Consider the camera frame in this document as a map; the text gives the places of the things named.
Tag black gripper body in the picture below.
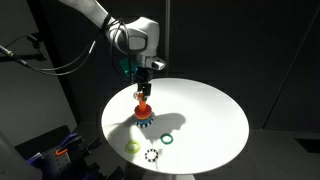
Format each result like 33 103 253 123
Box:
130 65 154 86

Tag blue stacking ring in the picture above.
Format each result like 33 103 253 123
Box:
134 116 154 124

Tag lime green bumpy ring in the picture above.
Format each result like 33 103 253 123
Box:
125 140 142 155

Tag orange stacking ring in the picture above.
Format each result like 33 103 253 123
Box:
135 113 153 120

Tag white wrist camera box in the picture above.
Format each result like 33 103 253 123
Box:
146 58 167 71

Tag transparent ring with coloured beads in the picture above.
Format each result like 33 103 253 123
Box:
133 91 149 101

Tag black horizontal boom rod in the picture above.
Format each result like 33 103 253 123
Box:
0 53 47 64

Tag small black white checkered ring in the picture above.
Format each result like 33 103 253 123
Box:
144 148 160 163

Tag orange clamp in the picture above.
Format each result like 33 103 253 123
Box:
55 148 69 157

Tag dark green ring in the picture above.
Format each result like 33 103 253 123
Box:
159 133 174 145

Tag white table pedestal base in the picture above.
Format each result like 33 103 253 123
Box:
143 169 196 180

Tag black equipment platform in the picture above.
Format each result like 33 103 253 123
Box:
14 124 79 158

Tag ring stacker toy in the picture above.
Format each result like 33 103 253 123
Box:
134 104 153 116

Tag black vertical post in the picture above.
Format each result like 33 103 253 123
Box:
26 0 83 126

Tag orange stacking stake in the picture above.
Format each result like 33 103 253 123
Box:
138 96 148 113

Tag grey vertical pole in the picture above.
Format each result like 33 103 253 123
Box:
164 0 171 76

